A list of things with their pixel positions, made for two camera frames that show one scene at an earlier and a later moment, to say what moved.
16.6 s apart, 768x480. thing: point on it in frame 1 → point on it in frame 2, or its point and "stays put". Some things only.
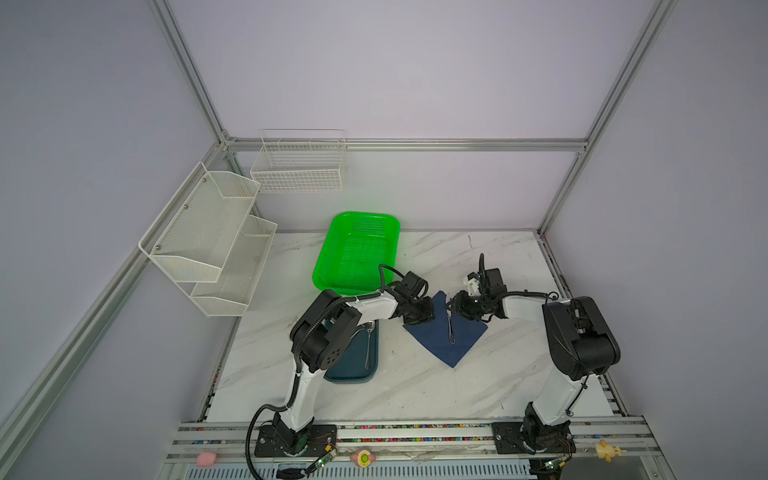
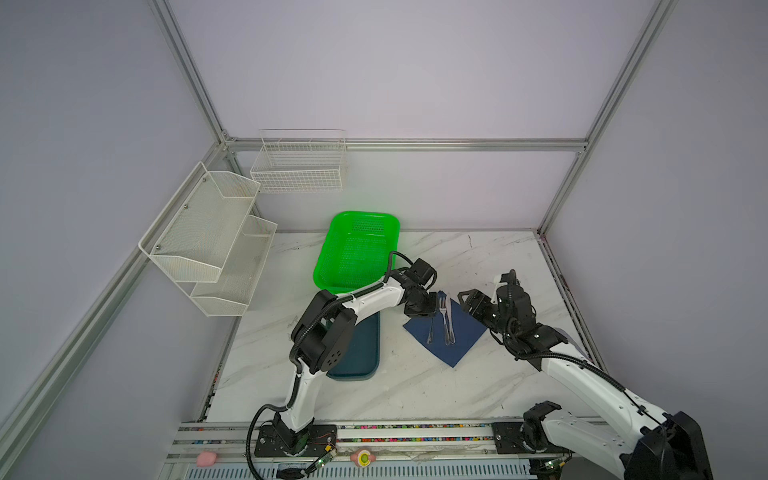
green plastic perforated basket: (352, 251) stays put
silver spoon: (369, 328) → (429, 342)
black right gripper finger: (477, 318) → (490, 319)
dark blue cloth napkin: (449, 335) stays put
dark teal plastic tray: (350, 367) stays put
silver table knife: (450, 328) stays put
